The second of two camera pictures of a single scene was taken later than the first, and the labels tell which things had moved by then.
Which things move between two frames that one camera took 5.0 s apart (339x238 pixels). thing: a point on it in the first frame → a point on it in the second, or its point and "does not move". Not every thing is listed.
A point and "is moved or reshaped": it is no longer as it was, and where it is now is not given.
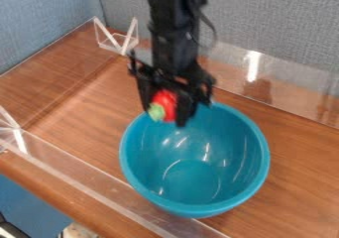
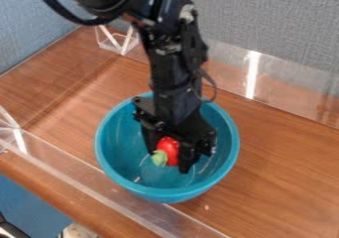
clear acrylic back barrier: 287,83 does not move
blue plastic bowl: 202,170 is moved or reshaped
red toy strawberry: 163,105 is moved or reshaped
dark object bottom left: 10,230 does not move
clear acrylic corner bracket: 114,42 does not move
